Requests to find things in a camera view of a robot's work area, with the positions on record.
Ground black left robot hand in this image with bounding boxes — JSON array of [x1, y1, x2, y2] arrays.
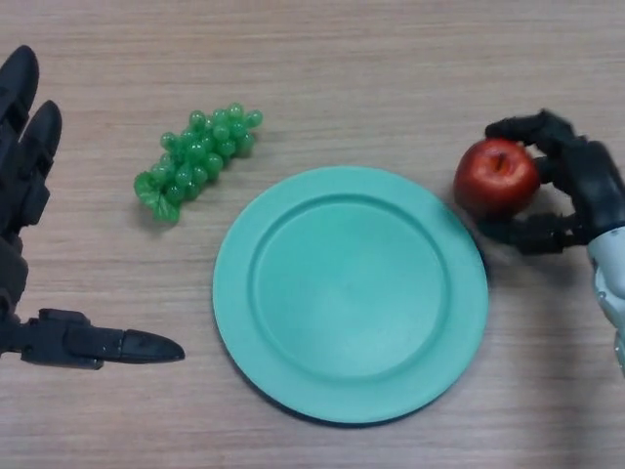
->
[[0, 45, 186, 370]]

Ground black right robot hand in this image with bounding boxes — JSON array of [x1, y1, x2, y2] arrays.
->
[[476, 109, 625, 256]]

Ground red apple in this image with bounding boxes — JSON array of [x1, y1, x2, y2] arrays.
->
[[452, 139, 541, 219]]

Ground green round plate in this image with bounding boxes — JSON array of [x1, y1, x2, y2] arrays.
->
[[212, 166, 489, 425]]

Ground green grape bunch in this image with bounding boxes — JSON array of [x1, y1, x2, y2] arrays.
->
[[134, 102, 265, 224]]

